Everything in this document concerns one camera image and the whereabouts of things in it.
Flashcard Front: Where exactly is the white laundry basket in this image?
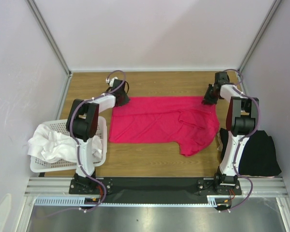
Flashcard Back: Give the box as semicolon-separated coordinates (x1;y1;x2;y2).
30;116;107;173

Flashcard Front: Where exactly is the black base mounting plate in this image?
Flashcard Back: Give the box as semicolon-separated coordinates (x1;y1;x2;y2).
69;177;242;204

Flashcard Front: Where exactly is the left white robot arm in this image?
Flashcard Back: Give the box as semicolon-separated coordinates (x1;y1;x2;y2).
66;77;130;194

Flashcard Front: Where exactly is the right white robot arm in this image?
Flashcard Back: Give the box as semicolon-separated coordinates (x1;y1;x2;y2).
203;71;260;194

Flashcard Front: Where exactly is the aluminium frame rail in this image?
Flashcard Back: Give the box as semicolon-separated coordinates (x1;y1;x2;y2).
25;177;288;208

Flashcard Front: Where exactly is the black folded t shirt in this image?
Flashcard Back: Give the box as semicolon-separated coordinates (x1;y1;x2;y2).
215;128;281;182

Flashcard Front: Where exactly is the white crumpled t shirt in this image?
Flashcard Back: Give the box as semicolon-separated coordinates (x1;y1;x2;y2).
27;123;104;163

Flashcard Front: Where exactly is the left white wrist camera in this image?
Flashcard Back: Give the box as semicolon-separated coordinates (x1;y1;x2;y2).
105;77;118;87

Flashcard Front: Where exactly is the pink t shirt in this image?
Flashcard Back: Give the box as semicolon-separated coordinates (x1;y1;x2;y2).
109;96;220;157

